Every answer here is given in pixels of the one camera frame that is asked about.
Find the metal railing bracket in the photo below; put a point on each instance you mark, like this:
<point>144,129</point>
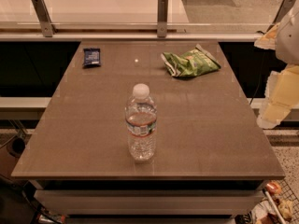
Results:
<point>284,8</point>
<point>162,15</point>
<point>47,28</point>

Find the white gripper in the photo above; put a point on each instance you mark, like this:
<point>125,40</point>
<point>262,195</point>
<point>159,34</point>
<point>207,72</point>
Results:
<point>288,40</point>

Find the blue rxbar blueberry wrapper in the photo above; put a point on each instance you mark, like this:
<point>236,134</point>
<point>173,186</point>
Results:
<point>91,57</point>

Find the middle metal railing bracket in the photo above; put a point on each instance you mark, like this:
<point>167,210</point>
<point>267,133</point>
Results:
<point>162,15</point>

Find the glass railing panel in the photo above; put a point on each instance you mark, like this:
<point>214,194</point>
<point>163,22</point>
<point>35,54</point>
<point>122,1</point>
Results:
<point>210,13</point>

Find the clear plastic water bottle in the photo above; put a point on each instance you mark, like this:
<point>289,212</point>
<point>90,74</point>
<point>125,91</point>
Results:
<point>141,123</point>

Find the right metal railing bracket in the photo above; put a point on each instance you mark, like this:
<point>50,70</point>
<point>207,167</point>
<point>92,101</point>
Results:
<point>284,8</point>

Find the green chip bag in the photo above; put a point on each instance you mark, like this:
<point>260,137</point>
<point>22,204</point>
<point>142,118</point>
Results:
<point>193,63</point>

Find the left metal railing bracket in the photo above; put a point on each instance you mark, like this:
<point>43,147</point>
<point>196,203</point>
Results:
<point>47,28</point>

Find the wire basket with snacks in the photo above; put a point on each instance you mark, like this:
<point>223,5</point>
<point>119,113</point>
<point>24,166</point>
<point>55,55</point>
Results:
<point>278,206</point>

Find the white drawer front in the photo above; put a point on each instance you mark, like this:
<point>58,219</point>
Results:
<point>149,202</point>

